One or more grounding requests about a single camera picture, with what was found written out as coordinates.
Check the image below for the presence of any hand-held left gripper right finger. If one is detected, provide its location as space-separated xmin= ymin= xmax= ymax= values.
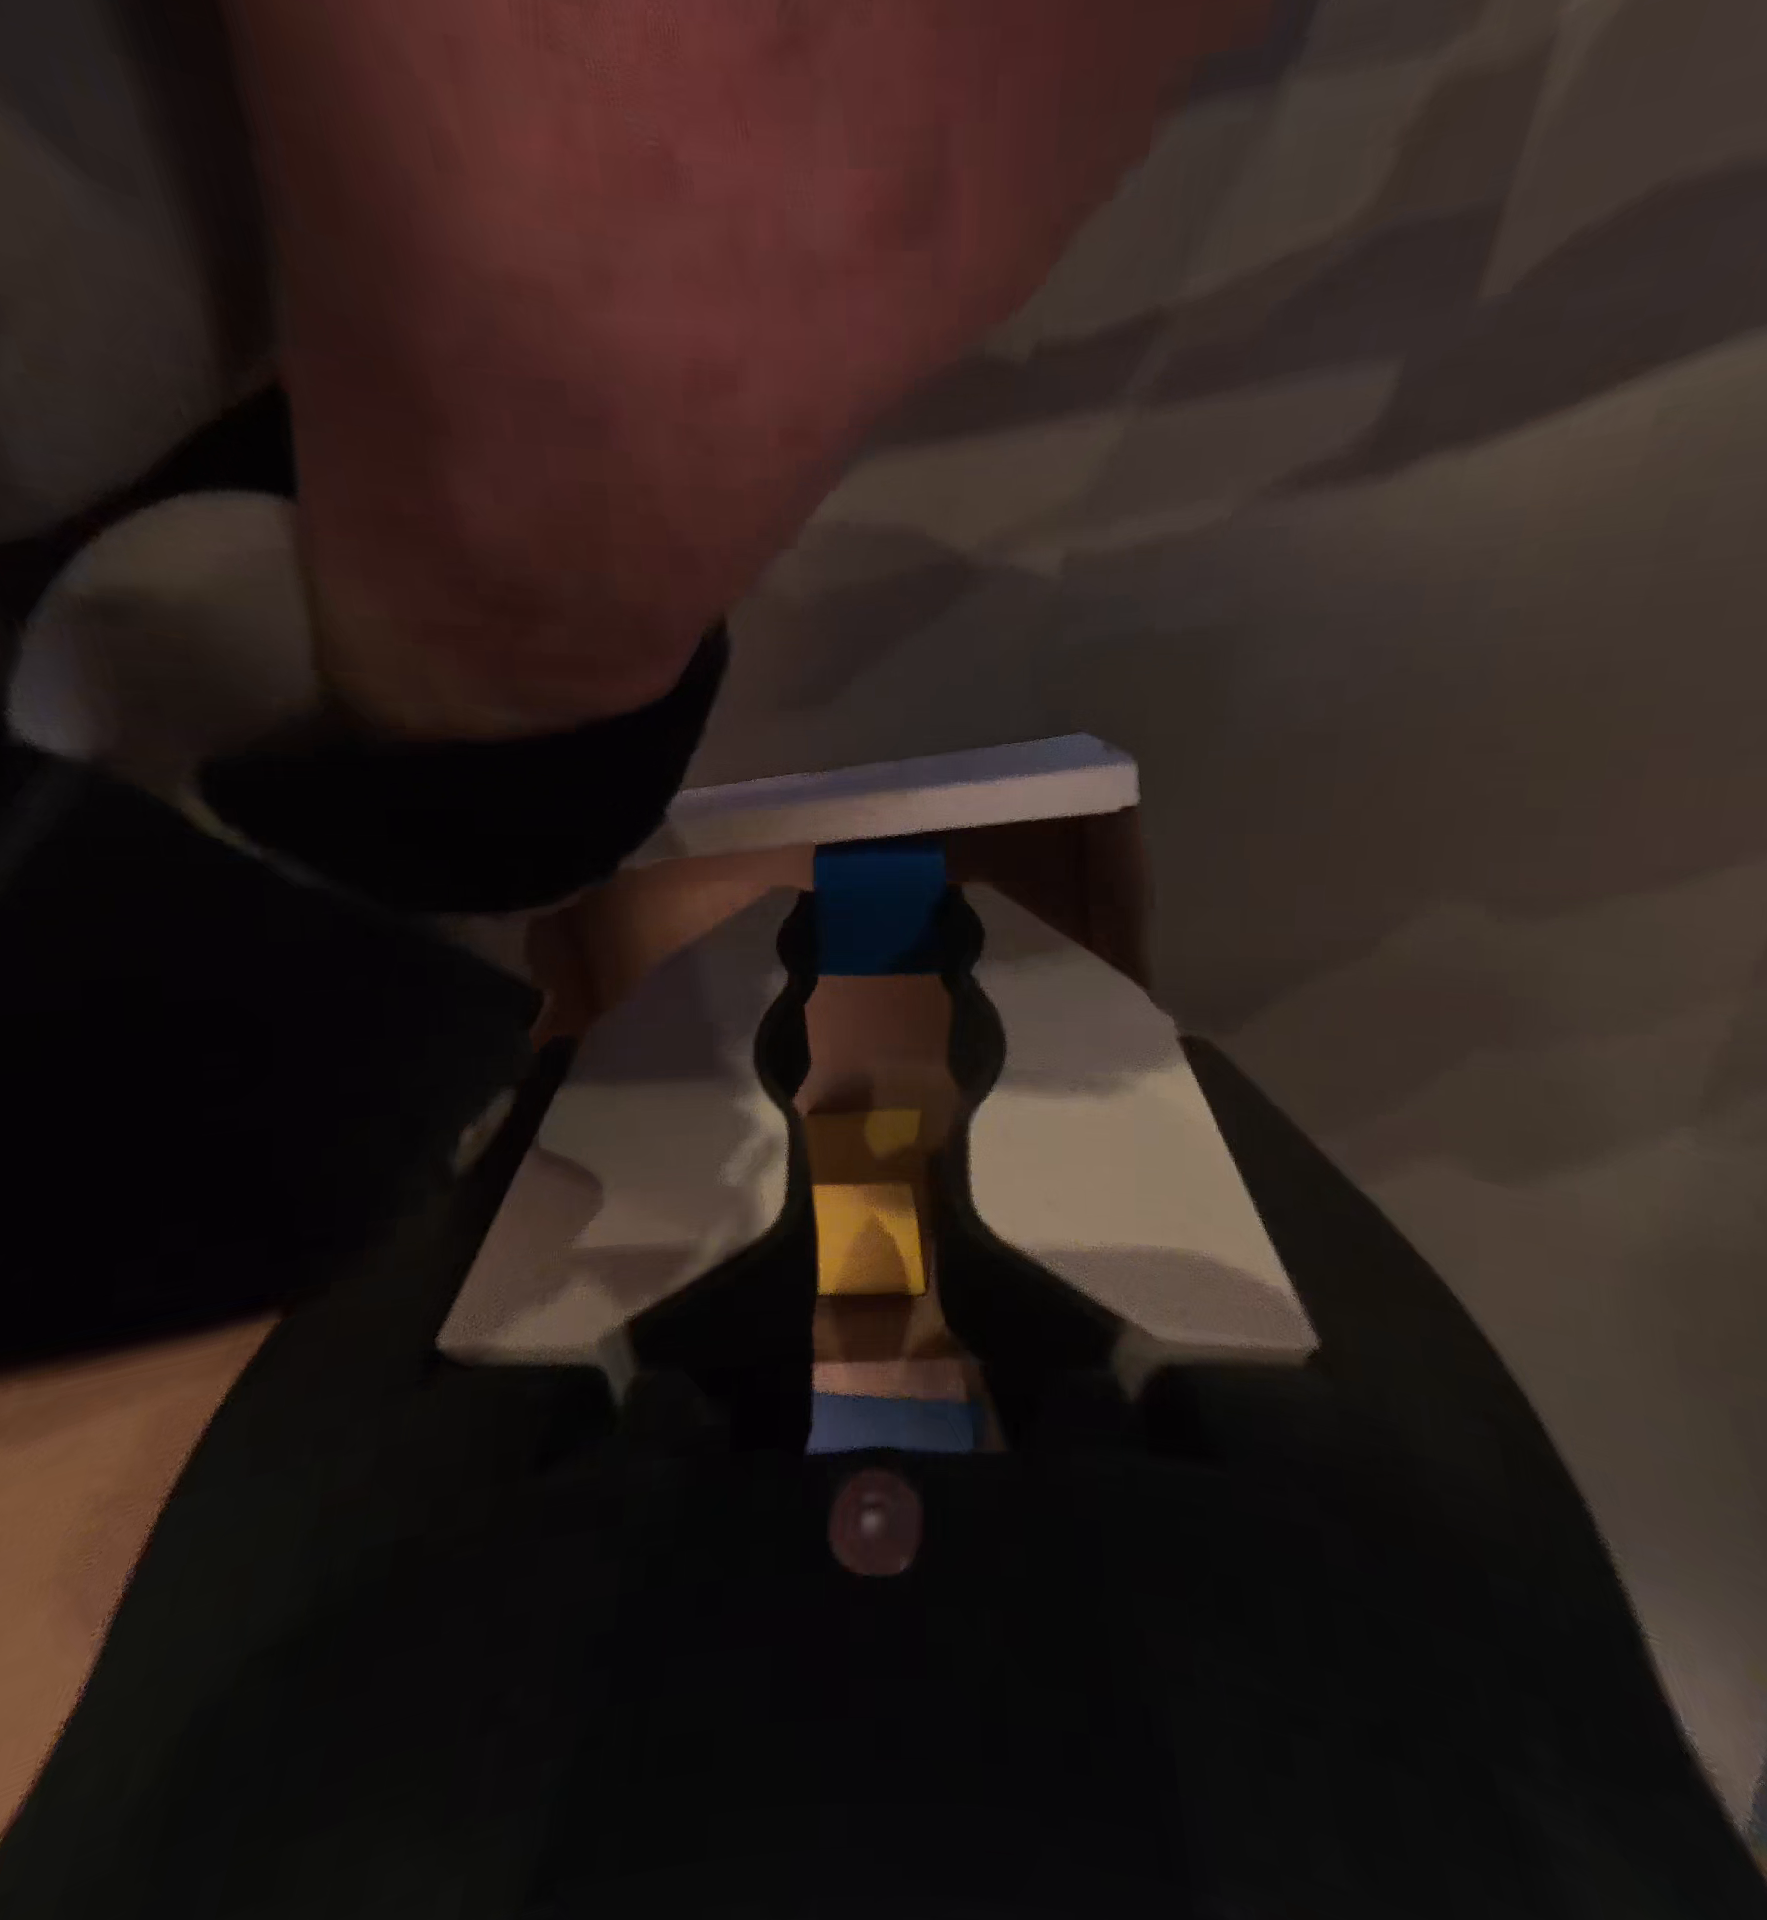
xmin=935 ymin=881 xmax=1322 ymax=1452

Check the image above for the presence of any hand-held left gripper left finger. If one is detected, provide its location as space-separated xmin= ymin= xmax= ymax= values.
xmin=436 ymin=887 xmax=817 ymax=1452

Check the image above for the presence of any yellow wooden cube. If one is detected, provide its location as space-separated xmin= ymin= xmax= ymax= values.
xmin=806 ymin=1105 xmax=935 ymax=1295

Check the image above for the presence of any light blue wooden cube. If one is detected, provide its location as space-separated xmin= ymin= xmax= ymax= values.
xmin=806 ymin=1357 xmax=1010 ymax=1459

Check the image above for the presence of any small blue wooden cube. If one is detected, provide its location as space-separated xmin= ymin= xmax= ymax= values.
xmin=812 ymin=841 xmax=951 ymax=982

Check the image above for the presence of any white cardboard box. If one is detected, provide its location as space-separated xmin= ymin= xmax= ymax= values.
xmin=0 ymin=732 xmax=1159 ymax=1908

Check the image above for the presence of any person's right hand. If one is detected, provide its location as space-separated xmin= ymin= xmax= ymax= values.
xmin=223 ymin=0 xmax=1282 ymax=740

